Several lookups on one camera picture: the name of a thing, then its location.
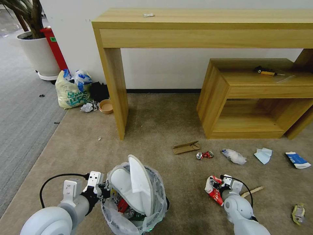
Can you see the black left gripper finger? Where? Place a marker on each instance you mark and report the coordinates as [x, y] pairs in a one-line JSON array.
[[105, 195], [107, 185]]

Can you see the red white crushed carton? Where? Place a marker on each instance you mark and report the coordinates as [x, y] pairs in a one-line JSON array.
[[212, 193]]

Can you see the trash bin with white liner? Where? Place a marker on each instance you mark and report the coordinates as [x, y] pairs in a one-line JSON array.
[[156, 193]]

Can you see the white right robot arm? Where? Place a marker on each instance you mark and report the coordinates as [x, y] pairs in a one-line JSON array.
[[238, 208]]

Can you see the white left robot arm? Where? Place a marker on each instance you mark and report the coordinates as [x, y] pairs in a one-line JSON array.
[[51, 217]]

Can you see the red wrapper in bin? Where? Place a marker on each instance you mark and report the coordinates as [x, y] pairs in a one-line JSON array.
[[122, 205]]

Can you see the white swing bin lid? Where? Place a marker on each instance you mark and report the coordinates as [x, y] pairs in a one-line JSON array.
[[137, 186]]

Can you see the short wooden stick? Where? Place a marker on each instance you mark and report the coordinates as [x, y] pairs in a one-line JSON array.
[[253, 190]]

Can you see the crushed clear plastic bottle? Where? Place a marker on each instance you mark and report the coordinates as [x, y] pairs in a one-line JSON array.
[[233, 156]]

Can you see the crushed red drink can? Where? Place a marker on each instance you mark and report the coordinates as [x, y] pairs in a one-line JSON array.
[[205, 155]]

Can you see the light blue face mask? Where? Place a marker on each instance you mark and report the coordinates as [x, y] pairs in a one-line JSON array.
[[262, 156]]

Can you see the flat brown cardboard piece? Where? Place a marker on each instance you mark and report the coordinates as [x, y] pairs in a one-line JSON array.
[[185, 148]]

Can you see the brown paper bowl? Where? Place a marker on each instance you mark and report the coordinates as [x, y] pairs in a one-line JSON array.
[[106, 107]]

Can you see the crushed yellow green pack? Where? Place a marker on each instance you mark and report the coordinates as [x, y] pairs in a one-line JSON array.
[[298, 214]]

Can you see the crumpled white paper ball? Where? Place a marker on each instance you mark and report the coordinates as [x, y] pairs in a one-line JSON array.
[[86, 107]]

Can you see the patterned crumpled wrapper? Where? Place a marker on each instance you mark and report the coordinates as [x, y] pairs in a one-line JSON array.
[[95, 105]]

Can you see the low wooden shelf table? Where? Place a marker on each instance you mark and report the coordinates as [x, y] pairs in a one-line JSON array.
[[244, 107]]

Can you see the black plastic bag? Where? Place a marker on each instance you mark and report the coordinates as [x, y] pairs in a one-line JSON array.
[[99, 91]]

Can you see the yellowish green printed plastic bag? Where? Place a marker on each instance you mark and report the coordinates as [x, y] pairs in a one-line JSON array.
[[68, 94]]

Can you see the blue white plastic bag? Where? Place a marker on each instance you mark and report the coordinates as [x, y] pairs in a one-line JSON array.
[[82, 79]]

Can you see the white wheeled pot saucer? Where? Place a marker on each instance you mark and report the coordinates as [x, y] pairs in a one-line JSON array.
[[47, 77]]

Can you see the yellow black screwdriver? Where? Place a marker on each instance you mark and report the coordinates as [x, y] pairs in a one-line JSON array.
[[265, 71]]

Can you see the clear plastic sheet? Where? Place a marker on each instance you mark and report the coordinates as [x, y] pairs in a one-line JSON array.
[[286, 78]]

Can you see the red fire extinguisher box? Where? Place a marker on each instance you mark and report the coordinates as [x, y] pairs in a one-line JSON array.
[[55, 49]]

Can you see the white round plant pot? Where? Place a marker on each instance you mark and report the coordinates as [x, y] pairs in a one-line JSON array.
[[40, 55]]

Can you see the tall wooden console table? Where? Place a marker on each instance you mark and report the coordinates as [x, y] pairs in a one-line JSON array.
[[171, 29]]

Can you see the small crumpled white wrapper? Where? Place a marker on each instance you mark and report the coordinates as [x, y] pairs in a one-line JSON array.
[[148, 15]]

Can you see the potted plant trunk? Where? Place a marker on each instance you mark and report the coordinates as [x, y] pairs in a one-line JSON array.
[[30, 17]]

